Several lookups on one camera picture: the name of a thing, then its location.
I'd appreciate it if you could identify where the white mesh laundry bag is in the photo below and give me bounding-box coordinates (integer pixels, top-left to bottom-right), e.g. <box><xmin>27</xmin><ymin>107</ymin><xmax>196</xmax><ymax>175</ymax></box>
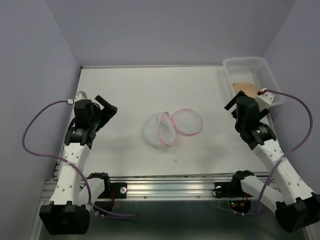
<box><xmin>142</xmin><ymin>108</ymin><xmax>203</xmax><ymax>148</ymax></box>

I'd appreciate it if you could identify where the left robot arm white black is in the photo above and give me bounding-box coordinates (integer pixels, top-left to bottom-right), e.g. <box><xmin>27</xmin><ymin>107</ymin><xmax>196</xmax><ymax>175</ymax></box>
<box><xmin>39</xmin><ymin>95</ymin><xmax>118</xmax><ymax>235</ymax></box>

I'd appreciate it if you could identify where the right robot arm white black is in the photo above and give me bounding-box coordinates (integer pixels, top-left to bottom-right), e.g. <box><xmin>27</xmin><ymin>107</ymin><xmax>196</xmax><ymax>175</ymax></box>
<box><xmin>221</xmin><ymin>88</ymin><xmax>320</xmax><ymax>233</ymax></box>

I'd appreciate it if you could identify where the white plastic basket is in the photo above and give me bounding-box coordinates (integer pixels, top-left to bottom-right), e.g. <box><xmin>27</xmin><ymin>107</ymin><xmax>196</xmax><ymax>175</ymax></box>
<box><xmin>223</xmin><ymin>57</ymin><xmax>285</xmax><ymax>107</ymax></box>

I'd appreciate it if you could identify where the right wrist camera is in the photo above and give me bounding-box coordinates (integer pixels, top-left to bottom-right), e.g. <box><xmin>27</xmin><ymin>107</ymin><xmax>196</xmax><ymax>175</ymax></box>
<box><xmin>254</xmin><ymin>88</ymin><xmax>274</xmax><ymax>111</ymax></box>

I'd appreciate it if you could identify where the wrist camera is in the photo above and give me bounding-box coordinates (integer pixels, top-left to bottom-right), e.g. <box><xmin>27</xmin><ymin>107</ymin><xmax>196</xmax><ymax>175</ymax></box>
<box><xmin>74</xmin><ymin>90</ymin><xmax>88</xmax><ymax>102</ymax></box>
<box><xmin>254</xmin><ymin>88</ymin><xmax>274</xmax><ymax>111</ymax></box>

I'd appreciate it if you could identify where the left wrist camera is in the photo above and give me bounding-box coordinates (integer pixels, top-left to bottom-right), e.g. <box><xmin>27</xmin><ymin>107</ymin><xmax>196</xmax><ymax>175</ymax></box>
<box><xmin>74</xmin><ymin>90</ymin><xmax>88</xmax><ymax>102</ymax></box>

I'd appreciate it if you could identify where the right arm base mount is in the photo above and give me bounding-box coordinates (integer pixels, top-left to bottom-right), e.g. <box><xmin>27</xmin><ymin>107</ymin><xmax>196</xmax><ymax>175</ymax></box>
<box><xmin>212</xmin><ymin>170</ymin><xmax>255</xmax><ymax>199</ymax></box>

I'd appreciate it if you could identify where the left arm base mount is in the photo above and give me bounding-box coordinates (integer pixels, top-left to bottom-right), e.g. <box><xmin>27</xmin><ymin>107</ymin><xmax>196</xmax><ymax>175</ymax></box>
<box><xmin>87</xmin><ymin>172</ymin><xmax>128</xmax><ymax>200</ymax></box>

